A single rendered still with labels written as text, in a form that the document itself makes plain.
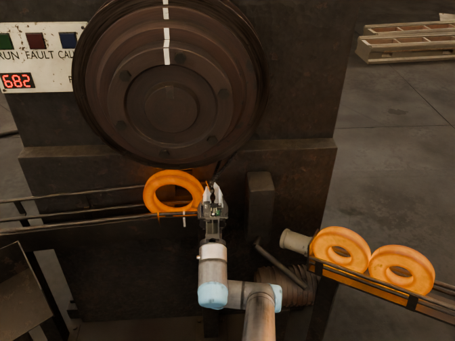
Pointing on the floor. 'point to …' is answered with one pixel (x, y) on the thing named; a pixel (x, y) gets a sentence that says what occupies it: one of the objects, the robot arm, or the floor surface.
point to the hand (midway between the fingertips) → (212, 186)
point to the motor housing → (288, 291)
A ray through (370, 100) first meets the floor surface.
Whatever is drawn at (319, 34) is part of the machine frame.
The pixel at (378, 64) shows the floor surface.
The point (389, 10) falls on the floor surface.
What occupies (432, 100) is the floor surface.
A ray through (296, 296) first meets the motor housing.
